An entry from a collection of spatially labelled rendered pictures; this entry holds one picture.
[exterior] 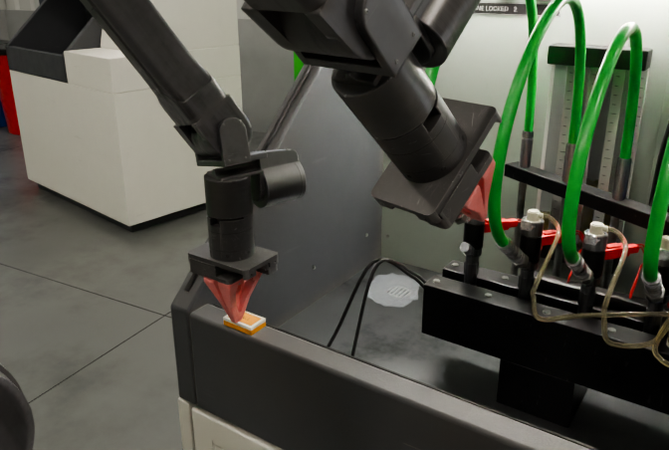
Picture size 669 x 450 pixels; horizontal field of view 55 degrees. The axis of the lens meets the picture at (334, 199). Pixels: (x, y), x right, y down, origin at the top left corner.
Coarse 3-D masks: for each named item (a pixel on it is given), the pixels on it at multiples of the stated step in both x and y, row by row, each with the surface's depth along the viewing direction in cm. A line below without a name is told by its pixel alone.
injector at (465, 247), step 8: (464, 224) 90; (472, 224) 88; (480, 224) 88; (464, 232) 90; (472, 232) 89; (480, 232) 89; (464, 240) 90; (472, 240) 89; (480, 240) 89; (464, 248) 88; (472, 248) 89; (480, 248) 90; (472, 256) 90; (464, 264) 92; (472, 264) 91; (464, 272) 92; (472, 272) 91; (464, 280) 92; (472, 280) 92
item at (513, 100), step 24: (576, 0) 80; (576, 24) 85; (528, 48) 70; (576, 48) 88; (528, 72) 69; (576, 72) 90; (576, 96) 91; (504, 120) 68; (576, 120) 93; (504, 144) 68; (504, 240) 74
